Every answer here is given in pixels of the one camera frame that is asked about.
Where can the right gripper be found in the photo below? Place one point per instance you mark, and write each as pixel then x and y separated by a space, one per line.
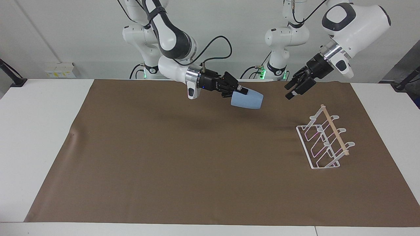
pixel 210 82

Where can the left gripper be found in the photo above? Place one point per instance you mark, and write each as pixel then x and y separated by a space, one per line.
pixel 319 67

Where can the light blue cup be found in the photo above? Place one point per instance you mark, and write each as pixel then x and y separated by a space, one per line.
pixel 249 100

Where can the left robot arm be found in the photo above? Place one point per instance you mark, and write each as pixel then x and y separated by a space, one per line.
pixel 357 23

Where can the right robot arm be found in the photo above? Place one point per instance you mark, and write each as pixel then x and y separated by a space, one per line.
pixel 170 36

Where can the black stand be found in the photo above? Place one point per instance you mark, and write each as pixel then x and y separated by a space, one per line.
pixel 14 80
pixel 405 82

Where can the white wall socket box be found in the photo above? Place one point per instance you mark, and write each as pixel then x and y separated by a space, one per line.
pixel 60 70

